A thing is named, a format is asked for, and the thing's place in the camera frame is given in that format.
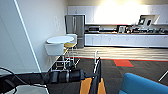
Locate white clothes hanger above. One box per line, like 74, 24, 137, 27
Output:
94, 49, 100, 73

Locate white wardrobe door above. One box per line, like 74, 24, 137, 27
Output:
0, 0, 43, 84

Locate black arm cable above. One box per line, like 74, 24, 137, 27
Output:
0, 66, 51, 94

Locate stainless steel fridge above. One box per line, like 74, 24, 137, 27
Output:
64, 14, 86, 50

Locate black garment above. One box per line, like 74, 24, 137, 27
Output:
89, 57, 103, 94

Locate white lower kitchen cabinets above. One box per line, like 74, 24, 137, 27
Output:
83, 32, 168, 49

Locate white round high table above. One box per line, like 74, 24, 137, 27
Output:
46, 35, 75, 45

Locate white metal folding rack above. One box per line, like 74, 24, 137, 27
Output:
44, 43, 73, 70

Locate yellow bar stool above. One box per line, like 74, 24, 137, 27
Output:
64, 41, 81, 68

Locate black-framed countertop monitor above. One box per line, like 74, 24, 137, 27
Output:
137, 14, 158, 28

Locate black microwave oven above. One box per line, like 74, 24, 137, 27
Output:
87, 25, 101, 34

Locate silver countertop appliance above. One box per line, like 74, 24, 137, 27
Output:
117, 25, 128, 34

